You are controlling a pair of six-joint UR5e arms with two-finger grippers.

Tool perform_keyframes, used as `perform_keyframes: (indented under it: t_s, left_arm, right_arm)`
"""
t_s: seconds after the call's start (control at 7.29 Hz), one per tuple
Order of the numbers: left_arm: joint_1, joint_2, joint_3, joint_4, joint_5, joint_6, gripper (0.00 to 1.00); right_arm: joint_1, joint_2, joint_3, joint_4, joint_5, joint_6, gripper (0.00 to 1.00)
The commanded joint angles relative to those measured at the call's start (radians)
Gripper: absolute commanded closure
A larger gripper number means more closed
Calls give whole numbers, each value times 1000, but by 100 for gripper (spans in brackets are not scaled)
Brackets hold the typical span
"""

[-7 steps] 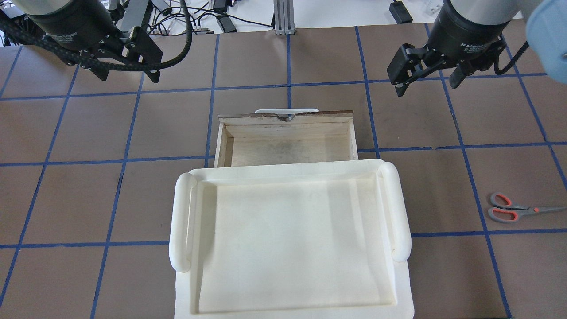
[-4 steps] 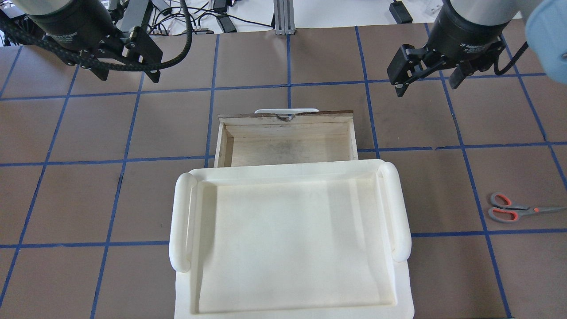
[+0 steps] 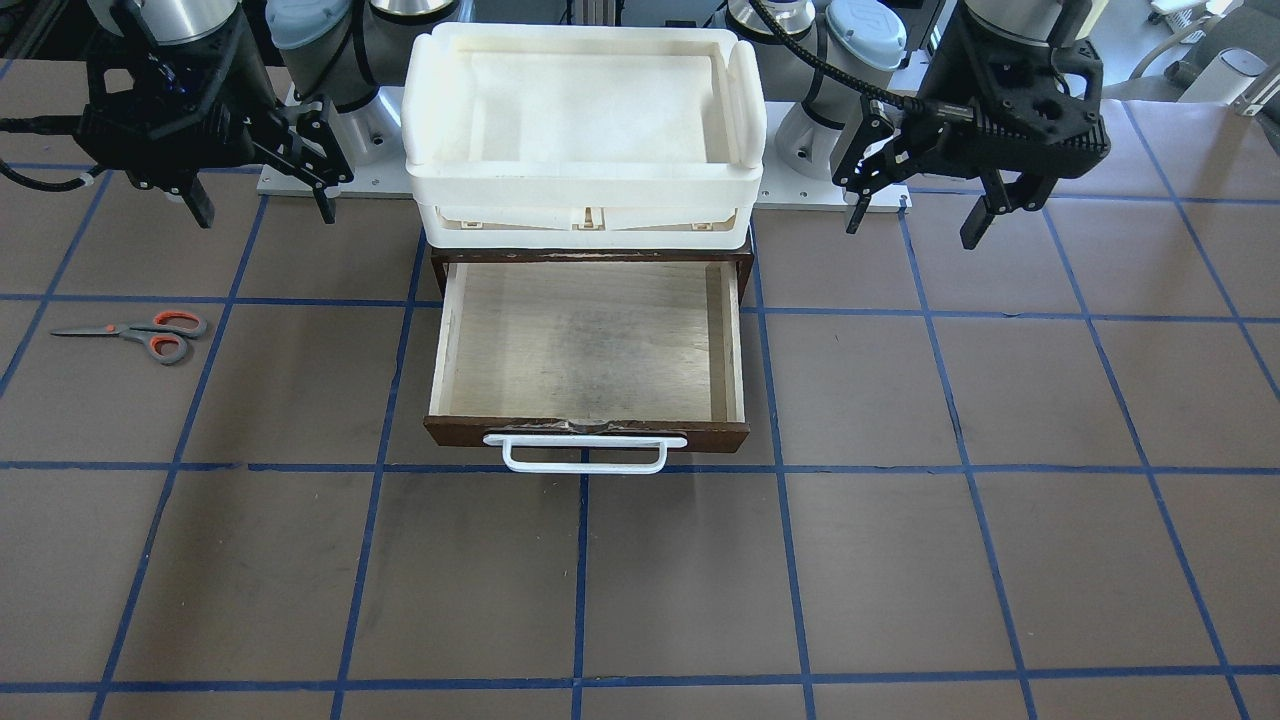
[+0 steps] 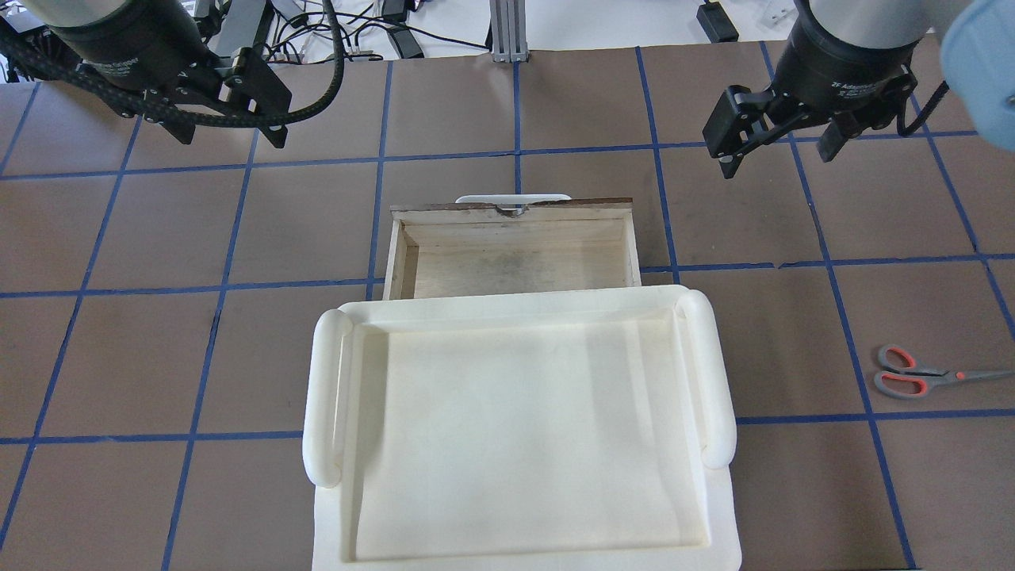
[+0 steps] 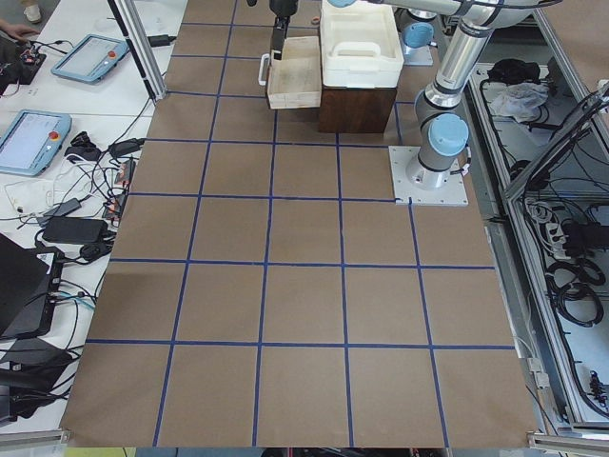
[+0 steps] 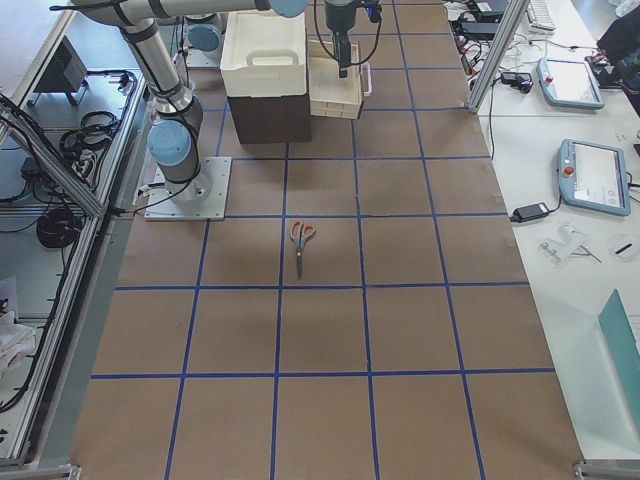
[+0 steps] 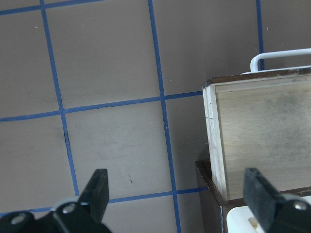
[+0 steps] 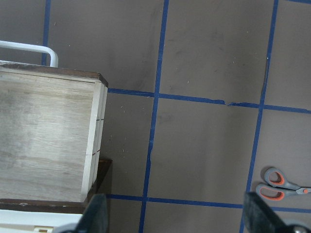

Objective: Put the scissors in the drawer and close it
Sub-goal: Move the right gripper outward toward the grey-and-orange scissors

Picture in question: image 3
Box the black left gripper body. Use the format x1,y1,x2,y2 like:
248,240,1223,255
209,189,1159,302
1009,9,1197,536
919,5,1111,179

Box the wooden drawer with white handle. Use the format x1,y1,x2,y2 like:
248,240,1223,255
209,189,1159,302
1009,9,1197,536
422,256,750,474

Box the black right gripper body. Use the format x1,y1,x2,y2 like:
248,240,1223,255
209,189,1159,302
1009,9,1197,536
76,10,278,190

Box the orange grey handled scissors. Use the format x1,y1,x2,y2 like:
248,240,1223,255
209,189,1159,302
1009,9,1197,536
50,310,209,366

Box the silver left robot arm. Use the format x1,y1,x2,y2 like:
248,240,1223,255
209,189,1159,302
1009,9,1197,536
718,1,1111,250

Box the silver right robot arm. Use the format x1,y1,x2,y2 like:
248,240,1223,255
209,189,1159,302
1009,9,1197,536
69,1,472,228

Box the white plastic bin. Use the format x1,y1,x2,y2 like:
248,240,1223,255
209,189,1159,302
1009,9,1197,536
401,22,767,251

